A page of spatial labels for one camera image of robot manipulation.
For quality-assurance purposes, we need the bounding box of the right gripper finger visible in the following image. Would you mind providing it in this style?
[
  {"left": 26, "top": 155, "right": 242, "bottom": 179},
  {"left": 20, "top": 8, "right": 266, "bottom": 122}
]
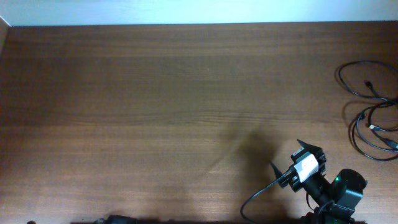
[
  {"left": 297, "top": 139, "right": 322, "bottom": 152},
  {"left": 270, "top": 162, "right": 282, "bottom": 178}
]

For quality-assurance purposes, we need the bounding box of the black USB cable micro plug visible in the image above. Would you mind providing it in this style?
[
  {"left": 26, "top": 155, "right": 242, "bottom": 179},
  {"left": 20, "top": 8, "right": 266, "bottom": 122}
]
[{"left": 336, "top": 60, "right": 397, "bottom": 104}]

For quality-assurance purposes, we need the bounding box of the right camera cable black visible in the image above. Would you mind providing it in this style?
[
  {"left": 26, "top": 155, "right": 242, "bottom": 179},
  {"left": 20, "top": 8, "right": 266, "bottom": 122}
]
[{"left": 239, "top": 168, "right": 291, "bottom": 224}]

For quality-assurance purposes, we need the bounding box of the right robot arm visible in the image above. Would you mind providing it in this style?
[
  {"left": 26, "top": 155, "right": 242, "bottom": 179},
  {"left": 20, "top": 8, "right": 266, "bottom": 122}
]
[{"left": 271, "top": 140, "right": 368, "bottom": 224}]

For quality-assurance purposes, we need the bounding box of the black USB cable gold plug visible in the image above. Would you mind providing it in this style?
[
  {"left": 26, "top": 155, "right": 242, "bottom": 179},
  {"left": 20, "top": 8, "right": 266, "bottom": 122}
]
[{"left": 350, "top": 101, "right": 398, "bottom": 162}]

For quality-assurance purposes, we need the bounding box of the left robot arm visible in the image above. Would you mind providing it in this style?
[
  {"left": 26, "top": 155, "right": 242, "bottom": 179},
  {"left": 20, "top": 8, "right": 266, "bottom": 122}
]
[{"left": 93, "top": 215, "right": 137, "bottom": 224}]

